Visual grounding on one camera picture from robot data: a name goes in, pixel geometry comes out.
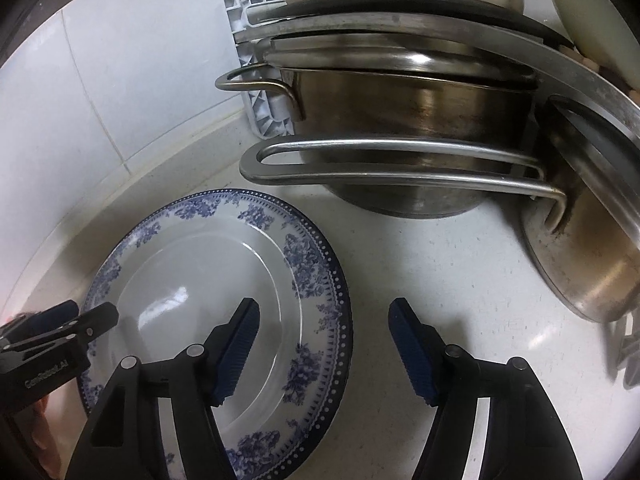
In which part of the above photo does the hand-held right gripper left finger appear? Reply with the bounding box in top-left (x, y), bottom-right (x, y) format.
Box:
top-left (65, 297), bottom-right (261, 480)

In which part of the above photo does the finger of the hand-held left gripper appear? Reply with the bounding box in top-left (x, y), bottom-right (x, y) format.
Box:
top-left (10, 303), bottom-right (120, 354)
top-left (10, 301), bottom-right (80, 338)

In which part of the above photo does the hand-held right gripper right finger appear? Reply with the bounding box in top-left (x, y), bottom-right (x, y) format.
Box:
top-left (388, 297), bottom-right (583, 480)

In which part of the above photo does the blue floral plate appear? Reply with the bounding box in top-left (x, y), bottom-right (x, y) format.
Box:
top-left (76, 188), bottom-right (354, 480)

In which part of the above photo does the person's left hand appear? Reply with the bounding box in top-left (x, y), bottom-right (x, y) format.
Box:
top-left (27, 392), bottom-right (56, 466)

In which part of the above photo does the small steel pot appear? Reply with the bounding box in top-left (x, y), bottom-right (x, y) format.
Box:
top-left (520, 95), bottom-right (640, 324)

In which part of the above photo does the pot rack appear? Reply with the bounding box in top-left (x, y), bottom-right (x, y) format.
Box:
top-left (223, 0), bottom-right (640, 392)

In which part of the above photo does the large steel pot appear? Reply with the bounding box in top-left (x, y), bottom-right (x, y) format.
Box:
top-left (215, 35), bottom-right (569, 220)

